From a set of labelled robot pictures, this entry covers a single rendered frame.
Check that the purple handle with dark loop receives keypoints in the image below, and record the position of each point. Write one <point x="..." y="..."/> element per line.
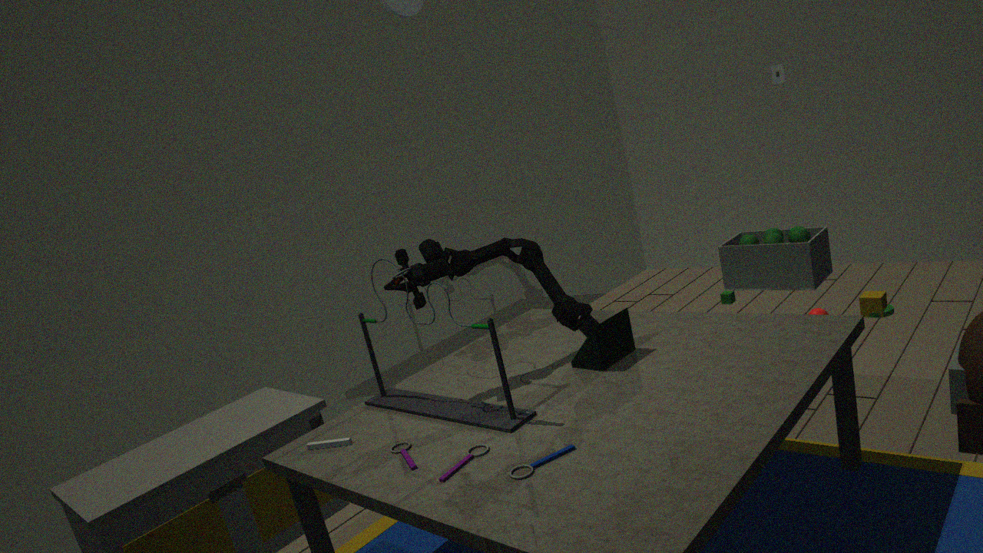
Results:
<point x="456" y="467"/>
<point x="405" y="454"/>

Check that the grey loop with blue handle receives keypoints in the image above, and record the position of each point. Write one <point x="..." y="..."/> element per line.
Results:
<point x="540" y="462"/>

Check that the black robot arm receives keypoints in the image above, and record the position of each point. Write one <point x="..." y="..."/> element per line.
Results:
<point x="566" y="308"/>

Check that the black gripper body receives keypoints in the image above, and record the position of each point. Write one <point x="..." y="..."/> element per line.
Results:
<point x="402" y="260"/>

